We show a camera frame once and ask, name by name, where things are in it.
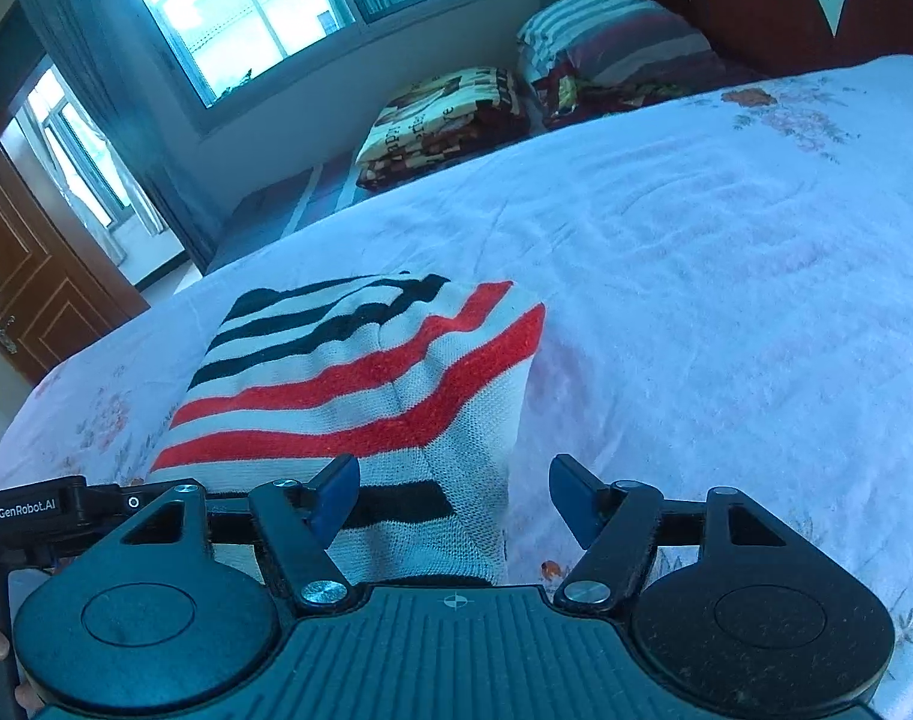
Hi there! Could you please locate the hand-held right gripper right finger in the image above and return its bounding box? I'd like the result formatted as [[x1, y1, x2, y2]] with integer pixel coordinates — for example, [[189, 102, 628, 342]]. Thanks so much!
[[548, 454, 794, 605]]

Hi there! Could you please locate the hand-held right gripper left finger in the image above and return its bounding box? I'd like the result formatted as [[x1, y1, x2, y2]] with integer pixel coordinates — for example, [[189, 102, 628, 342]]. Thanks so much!
[[119, 454, 362, 610]]

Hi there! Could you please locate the red black striped knit sweater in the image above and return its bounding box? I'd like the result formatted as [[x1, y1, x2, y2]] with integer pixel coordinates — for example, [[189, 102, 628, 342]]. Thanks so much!
[[148, 274, 548, 587]]

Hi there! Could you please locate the brown wooden door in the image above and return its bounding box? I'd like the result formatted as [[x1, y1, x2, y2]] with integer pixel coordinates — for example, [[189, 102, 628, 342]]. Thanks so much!
[[0, 124, 152, 385]]

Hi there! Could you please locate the pink floral bed sheet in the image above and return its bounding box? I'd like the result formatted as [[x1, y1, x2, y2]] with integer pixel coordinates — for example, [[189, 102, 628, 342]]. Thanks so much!
[[0, 52, 913, 720]]

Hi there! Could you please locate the grey striped mattress cover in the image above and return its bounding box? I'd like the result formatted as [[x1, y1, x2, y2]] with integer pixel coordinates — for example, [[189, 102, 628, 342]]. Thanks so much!
[[205, 146, 371, 275]]

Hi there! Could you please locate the narrow balcony window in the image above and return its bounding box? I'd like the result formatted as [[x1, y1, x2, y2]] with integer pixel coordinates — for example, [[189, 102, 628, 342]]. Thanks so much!
[[0, 66, 189, 290]]

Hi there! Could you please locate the folded printed blanket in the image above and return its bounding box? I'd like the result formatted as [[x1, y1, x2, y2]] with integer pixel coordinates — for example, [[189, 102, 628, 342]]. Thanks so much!
[[353, 66, 536, 192]]

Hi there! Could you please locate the grey curtain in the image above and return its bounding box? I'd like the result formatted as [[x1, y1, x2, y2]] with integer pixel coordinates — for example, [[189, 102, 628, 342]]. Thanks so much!
[[5, 0, 229, 275]]

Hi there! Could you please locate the striped pillow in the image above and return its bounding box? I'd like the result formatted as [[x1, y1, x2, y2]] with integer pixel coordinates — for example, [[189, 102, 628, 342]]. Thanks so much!
[[516, 0, 716, 83]]

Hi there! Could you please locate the large sliding window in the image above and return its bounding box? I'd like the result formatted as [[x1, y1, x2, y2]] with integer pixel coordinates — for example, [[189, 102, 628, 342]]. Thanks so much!
[[100, 0, 543, 112]]

